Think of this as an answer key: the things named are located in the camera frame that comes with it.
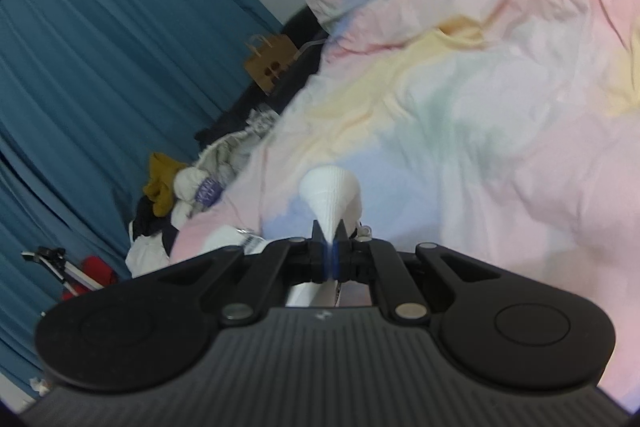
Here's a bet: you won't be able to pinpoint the silver and black tripod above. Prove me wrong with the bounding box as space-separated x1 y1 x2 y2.
21 247 104 297

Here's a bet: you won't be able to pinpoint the pile of clothes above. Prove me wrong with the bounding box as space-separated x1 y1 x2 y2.
125 167 227 279

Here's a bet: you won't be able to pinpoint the white pants with striped trim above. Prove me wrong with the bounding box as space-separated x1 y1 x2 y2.
202 166 373 309

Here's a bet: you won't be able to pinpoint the mustard yellow cloth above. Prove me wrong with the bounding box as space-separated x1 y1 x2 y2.
142 152 192 218

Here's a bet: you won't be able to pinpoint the blue curtain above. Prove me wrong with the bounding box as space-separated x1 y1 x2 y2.
0 0 287 235
0 154 136 403

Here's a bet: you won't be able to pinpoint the black cloth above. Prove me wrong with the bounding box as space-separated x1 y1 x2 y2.
131 194 182 241

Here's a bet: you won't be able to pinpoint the black sofa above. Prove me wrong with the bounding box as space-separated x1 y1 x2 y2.
194 4 332 148

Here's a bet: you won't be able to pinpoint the white cable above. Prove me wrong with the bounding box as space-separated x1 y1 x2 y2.
295 39 329 58

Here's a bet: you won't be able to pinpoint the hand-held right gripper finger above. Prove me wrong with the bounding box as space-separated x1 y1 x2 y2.
334 221 501 323
167 221 332 326

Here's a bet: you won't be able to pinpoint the brown paper bag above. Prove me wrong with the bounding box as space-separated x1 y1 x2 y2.
243 34 297 96

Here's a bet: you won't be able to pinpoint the pastel tie-dye duvet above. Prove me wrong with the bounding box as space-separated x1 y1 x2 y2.
170 0 640 400

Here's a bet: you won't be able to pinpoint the red cloth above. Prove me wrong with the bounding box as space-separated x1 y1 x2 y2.
61 256 119 303

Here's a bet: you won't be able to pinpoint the grey crumpled cloth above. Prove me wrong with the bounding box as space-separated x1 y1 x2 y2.
192 129 267 178

